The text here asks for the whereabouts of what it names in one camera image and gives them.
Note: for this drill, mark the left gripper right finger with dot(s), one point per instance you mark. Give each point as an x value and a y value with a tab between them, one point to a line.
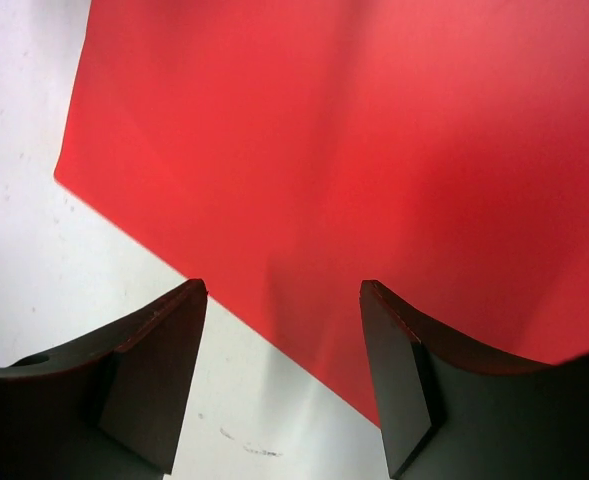
452	407

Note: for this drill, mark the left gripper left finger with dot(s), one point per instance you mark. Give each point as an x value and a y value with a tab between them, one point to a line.
109	404

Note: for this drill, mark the red folder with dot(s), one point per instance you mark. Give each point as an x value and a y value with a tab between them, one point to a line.
286	151

